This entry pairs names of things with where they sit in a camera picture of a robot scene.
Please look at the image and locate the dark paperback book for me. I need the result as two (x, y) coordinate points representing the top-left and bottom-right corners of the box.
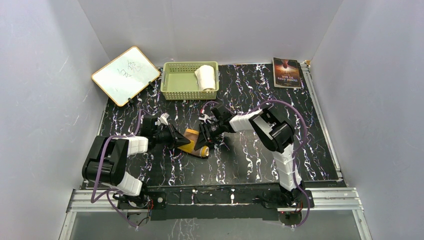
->
(272, 57), (302, 89)

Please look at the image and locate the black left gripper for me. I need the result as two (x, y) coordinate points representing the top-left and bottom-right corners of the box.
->
(153, 123), (191, 150)

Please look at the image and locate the white terry towel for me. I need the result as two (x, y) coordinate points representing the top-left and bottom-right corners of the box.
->
(194, 65), (216, 91)

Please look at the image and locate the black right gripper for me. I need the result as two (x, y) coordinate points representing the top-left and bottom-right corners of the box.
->
(195, 120), (225, 152)

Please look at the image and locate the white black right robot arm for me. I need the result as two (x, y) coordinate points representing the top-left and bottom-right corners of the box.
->
(194, 103), (302, 207)

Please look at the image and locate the green perforated plastic basket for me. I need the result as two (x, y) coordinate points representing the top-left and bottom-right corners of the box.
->
(160, 61), (220, 101)

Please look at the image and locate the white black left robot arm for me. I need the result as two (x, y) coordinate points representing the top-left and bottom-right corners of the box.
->
(82, 113), (191, 208)

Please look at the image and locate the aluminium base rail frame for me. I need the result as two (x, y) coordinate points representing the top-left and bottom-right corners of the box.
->
(59, 184), (372, 240)

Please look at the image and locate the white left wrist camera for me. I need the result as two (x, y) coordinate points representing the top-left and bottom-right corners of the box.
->
(157, 112), (170, 126)

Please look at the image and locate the orange brown towel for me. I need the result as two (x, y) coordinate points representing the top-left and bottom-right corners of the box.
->
(178, 128), (210, 158)

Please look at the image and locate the wood framed whiteboard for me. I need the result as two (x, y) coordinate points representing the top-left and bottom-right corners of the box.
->
(91, 46), (161, 107)

